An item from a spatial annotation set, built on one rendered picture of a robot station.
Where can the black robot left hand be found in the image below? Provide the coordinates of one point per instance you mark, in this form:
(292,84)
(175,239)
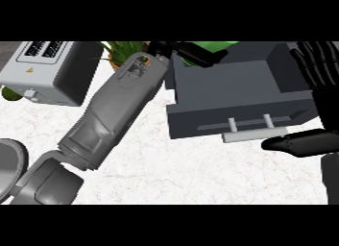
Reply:
(197,54)

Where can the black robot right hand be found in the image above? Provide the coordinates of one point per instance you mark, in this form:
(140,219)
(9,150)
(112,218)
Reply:
(334,105)

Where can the green cup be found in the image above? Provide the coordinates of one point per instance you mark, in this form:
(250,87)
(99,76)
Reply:
(215,45)

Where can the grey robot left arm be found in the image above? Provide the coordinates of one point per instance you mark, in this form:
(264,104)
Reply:
(112,105)

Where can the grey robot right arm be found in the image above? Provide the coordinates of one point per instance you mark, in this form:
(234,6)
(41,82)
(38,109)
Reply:
(337,179)

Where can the dark grey open drawer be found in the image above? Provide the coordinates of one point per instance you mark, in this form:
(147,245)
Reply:
(222,83)

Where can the dark grey drawer front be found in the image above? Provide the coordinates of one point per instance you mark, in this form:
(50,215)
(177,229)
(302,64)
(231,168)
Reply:
(209,123)

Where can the potted green plant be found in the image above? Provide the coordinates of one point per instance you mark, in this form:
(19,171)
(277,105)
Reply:
(124,51)

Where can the grey toaster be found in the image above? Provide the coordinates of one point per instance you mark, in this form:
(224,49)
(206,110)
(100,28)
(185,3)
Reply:
(38,77)

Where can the green round fruit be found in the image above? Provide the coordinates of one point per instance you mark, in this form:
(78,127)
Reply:
(9,94)

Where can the grey round metal bowl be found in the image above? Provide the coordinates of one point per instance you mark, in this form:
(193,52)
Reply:
(1,169)

